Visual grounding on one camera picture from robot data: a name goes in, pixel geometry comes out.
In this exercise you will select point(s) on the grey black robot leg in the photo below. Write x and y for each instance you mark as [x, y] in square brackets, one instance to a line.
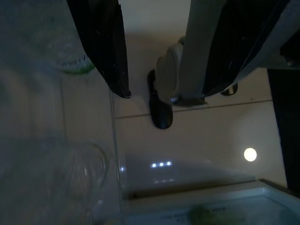
[230, 90]
[194, 58]

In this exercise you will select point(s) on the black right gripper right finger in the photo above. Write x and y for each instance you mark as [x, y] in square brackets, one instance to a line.
[229, 47]

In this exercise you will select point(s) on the clear fridge crisper drawer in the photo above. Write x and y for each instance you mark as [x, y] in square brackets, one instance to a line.
[269, 204]

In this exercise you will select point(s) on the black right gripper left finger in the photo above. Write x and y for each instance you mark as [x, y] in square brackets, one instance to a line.
[105, 47]

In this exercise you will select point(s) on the grey black robot left leg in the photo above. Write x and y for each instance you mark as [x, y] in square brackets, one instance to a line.
[230, 90]

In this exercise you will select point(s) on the clear bottle green cap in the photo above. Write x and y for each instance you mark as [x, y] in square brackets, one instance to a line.
[89, 164]
[77, 66]

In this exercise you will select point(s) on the grey black robot right leg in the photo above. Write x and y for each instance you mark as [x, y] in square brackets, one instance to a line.
[194, 58]

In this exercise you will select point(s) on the white lined fridge door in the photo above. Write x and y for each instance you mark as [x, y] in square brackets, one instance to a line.
[116, 152]

